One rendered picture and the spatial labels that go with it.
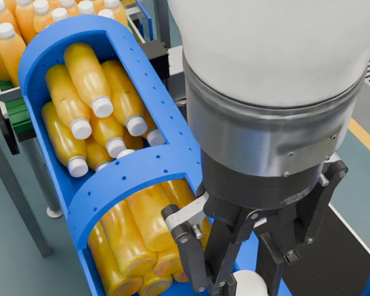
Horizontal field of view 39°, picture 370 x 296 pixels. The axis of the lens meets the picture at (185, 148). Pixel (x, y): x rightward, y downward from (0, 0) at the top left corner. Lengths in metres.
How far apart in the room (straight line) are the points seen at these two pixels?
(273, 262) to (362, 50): 0.26
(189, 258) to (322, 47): 0.20
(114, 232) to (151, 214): 0.08
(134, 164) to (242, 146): 0.58
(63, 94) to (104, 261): 0.38
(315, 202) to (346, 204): 1.93
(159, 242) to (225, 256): 0.47
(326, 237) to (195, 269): 1.68
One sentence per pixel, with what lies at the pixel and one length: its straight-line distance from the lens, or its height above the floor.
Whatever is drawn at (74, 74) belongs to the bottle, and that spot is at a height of 1.17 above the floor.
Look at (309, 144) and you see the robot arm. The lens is 0.25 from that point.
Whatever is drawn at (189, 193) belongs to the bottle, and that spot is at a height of 1.13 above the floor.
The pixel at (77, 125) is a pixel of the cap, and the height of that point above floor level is 1.12.
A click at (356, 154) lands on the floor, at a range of 2.50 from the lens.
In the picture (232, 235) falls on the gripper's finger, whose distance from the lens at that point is 0.36.
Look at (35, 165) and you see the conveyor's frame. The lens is 2.04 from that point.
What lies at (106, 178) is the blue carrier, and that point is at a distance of 0.83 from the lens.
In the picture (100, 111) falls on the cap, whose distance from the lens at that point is 1.04.
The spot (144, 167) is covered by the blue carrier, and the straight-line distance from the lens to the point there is 0.82.
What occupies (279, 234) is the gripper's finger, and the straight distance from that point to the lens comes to 0.40.
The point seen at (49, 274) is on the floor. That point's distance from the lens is 2.18.
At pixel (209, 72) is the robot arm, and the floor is 1.73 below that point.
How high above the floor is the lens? 1.88
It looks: 51 degrees down
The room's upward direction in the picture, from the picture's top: 3 degrees counter-clockwise
